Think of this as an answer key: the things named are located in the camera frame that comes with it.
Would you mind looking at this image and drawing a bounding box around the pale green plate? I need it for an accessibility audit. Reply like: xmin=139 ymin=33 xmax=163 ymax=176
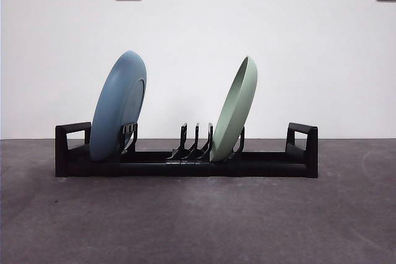
xmin=210 ymin=56 xmax=259 ymax=163

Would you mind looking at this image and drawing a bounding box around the light blue plate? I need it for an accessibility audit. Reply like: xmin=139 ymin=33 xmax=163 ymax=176
xmin=89 ymin=50 xmax=148 ymax=163

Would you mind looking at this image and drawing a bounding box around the black plate rack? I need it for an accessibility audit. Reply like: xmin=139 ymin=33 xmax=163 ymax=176
xmin=54 ymin=121 xmax=319 ymax=179

